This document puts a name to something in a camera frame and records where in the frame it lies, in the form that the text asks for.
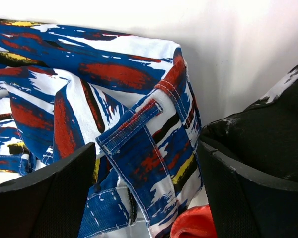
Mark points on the orange white garment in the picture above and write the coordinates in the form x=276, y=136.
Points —
x=196, y=222

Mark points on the black white patterned trousers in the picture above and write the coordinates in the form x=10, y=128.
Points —
x=265, y=134

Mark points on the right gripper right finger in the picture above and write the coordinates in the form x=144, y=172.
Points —
x=246, y=202

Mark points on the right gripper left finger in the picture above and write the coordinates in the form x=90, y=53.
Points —
x=49, y=202

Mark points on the blue white red patterned trousers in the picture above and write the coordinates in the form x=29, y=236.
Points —
x=62, y=87

